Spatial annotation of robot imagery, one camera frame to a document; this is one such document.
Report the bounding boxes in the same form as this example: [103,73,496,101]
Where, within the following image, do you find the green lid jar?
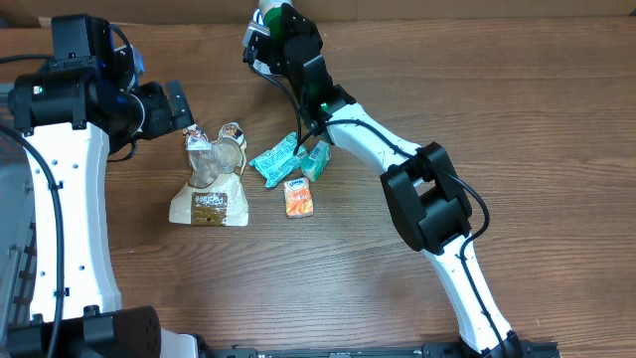
[258,0,293,30]

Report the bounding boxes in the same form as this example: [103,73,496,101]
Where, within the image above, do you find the brown white snack bag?
[169,122,249,227]

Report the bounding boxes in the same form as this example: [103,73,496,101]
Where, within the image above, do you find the teal tissue pack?
[248,132,308,189]

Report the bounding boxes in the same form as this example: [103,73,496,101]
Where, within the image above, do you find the small teal white box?
[301,140,331,182]

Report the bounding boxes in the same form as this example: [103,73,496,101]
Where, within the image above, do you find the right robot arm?
[243,1,524,357]

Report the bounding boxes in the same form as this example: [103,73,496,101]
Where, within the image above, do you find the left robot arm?
[7,14,200,358]

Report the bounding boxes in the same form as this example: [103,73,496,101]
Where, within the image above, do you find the white barcode scanner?
[252,8,272,76]

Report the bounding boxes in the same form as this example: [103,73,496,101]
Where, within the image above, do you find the grey plastic mesh basket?
[0,82,39,329]

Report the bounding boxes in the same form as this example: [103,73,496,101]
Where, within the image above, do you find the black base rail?
[199,340,561,358]

